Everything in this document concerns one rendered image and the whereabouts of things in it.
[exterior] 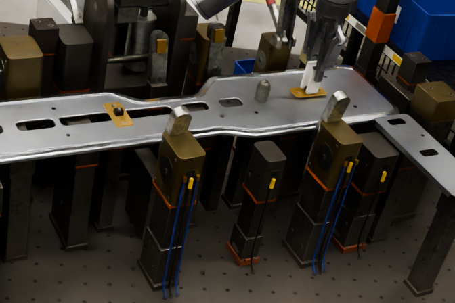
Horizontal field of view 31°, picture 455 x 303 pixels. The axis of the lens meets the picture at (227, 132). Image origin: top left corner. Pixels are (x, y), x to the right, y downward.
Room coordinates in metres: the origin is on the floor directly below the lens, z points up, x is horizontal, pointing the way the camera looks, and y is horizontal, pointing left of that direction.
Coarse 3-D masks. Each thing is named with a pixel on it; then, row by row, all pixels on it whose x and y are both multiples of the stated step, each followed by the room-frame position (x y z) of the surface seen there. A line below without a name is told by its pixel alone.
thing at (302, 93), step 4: (292, 88) 1.66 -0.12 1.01; (296, 88) 1.67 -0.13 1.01; (300, 88) 1.67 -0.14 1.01; (304, 88) 1.67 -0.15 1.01; (320, 88) 1.69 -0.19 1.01; (292, 92) 1.65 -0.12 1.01; (300, 92) 1.65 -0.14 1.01; (304, 92) 1.66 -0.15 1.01; (320, 92) 1.68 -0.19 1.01; (324, 92) 1.68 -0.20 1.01; (296, 96) 1.63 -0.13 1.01; (300, 96) 1.64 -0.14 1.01; (304, 96) 1.64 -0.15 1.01; (308, 96) 1.65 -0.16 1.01; (312, 96) 1.65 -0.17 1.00
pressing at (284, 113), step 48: (48, 96) 1.41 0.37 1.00; (96, 96) 1.45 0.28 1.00; (192, 96) 1.53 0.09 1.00; (240, 96) 1.59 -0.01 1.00; (288, 96) 1.64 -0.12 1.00; (384, 96) 1.75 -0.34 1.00; (0, 144) 1.22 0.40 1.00; (48, 144) 1.25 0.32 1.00; (96, 144) 1.29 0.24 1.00; (144, 144) 1.34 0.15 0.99
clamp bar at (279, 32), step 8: (288, 0) 1.79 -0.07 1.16; (296, 0) 1.79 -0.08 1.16; (280, 8) 1.79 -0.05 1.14; (288, 8) 1.79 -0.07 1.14; (296, 8) 1.79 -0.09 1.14; (280, 16) 1.78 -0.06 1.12; (288, 16) 1.79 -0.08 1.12; (280, 24) 1.77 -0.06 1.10; (288, 24) 1.79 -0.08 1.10; (280, 32) 1.77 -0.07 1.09; (288, 32) 1.79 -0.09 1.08; (280, 40) 1.77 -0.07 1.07; (288, 40) 1.78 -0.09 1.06; (280, 48) 1.77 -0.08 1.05; (288, 48) 1.78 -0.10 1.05
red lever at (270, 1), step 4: (268, 0) 1.85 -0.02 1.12; (272, 0) 1.85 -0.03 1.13; (268, 4) 1.84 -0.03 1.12; (272, 4) 1.84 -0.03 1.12; (272, 8) 1.83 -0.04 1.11; (276, 8) 1.84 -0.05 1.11; (272, 12) 1.83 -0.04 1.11; (276, 12) 1.83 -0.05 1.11; (272, 16) 1.82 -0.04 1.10; (276, 16) 1.82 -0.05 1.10; (276, 20) 1.81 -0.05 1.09; (276, 24) 1.80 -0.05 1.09; (284, 32) 1.79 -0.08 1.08; (284, 36) 1.79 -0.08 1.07; (284, 40) 1.78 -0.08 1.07
